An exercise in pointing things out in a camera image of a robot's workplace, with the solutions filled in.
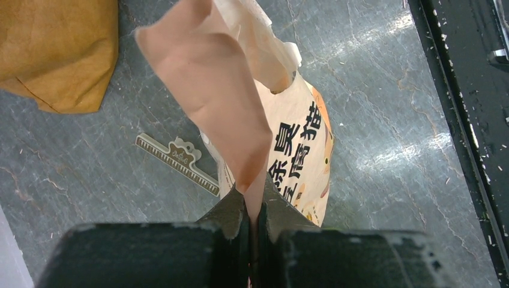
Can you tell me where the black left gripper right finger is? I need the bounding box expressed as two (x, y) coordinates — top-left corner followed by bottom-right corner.
(256, 178), (455, 287)

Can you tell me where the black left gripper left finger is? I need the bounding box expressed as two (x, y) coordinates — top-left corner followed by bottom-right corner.
(36, 190), (249, 287)

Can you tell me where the pink cat litter bag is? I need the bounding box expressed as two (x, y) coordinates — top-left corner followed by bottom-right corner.
(135, 1), (334, 226)

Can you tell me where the orange paper bag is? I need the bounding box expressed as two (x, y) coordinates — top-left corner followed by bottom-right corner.
(1, 0), (119, 114)

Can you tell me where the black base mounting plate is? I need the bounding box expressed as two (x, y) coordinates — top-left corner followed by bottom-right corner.
(408, 1), (508, 287)

